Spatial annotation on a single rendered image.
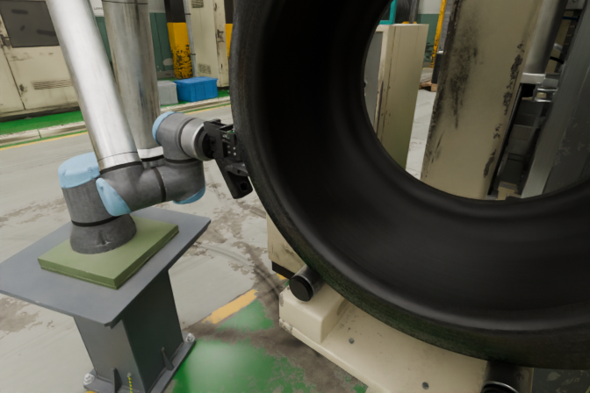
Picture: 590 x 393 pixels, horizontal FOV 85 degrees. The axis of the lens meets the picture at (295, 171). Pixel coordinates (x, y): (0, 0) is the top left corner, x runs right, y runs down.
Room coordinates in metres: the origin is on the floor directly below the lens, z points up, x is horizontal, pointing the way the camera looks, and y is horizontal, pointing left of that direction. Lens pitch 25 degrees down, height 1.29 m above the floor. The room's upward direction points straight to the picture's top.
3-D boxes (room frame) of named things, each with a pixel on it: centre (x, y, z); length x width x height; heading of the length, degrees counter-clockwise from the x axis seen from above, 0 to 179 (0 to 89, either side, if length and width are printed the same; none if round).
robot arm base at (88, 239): (0.88, 0.63, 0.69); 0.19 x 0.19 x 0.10
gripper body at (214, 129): (0.64, 0.14, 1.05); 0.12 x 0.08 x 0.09; 53
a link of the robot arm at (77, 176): (0.89, 0.62, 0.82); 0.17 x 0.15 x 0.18; 130
